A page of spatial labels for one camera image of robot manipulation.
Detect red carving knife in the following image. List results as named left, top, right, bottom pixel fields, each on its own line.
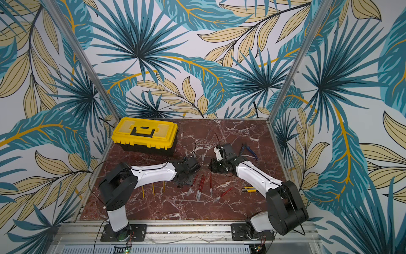
left=209, top=172, right=213, bottom=197
left=196, top=175, right=206, bottom=202
left=196, top=175, right=206, bottom=200
left=187, top=174, right=199, bottom=196

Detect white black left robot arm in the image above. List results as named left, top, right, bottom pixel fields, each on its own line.
left=98, top=156, right=200, bottom=233

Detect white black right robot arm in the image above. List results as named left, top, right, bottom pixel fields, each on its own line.
left=209, top=144, right=309, bottom=239

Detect red carving knife angled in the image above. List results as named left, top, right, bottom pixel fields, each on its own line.
left=213, top=187, right=234, bottom=202

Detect yellow black utility knife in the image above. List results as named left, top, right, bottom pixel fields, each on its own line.
left=242, top=187, right=257, bottom=193

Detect yellow black plastic toolbox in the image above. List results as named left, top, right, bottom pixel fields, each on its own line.
left=112, top=117, right=178, bottom=156

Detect blue handled pliers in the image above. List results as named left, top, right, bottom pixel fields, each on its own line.
left=239, top=144, right=259, bottom=160

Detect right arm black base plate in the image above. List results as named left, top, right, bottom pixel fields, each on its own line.
left=231, top=223, right=275, bottom=241

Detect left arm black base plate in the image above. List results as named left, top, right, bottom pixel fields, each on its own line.
left=100, top=223, right=147, bottom=242

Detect aluminium front frame rail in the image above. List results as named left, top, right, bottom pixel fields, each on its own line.
left=51, top=220, right=321, bottom=246

